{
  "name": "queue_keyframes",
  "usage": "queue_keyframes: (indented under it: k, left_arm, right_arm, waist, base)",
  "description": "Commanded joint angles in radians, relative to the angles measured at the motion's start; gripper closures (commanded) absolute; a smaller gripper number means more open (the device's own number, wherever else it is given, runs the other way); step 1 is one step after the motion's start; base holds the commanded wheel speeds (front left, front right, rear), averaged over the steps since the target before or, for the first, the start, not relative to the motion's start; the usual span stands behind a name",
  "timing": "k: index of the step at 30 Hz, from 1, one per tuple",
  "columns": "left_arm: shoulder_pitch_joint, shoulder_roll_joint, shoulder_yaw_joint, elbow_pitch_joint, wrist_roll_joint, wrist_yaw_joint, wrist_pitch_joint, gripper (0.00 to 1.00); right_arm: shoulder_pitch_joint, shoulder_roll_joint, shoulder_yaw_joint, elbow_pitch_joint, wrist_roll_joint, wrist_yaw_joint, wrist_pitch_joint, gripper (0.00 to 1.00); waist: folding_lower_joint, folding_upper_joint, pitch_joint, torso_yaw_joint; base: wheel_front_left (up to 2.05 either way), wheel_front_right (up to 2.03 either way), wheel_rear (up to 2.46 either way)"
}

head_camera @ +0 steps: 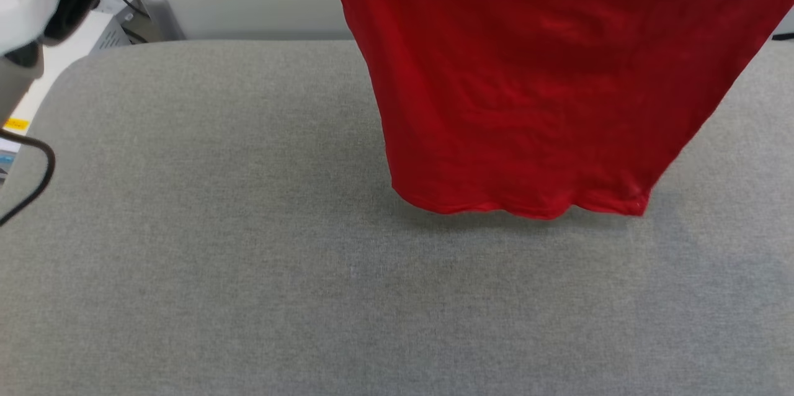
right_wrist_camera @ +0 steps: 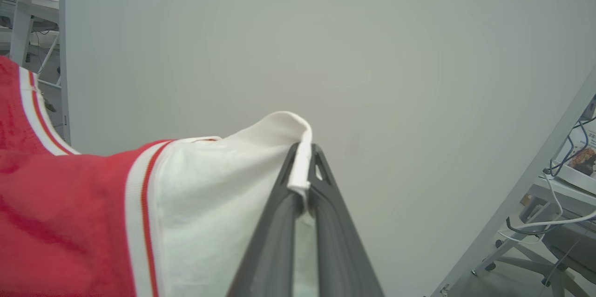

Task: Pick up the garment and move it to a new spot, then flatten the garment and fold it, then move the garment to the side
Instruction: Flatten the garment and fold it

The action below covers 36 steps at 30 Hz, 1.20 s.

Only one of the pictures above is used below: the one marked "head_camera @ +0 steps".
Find grey fabric sofa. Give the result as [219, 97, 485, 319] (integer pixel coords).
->
[0, 39, 794, 396]

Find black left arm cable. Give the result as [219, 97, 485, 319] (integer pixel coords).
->
[0, 129, 57, 227]

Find grey vented box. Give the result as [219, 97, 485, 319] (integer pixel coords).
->
[92, 11, 132, 51]

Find red and white shirt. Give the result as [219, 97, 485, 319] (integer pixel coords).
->
[323, 0, 794, 221]

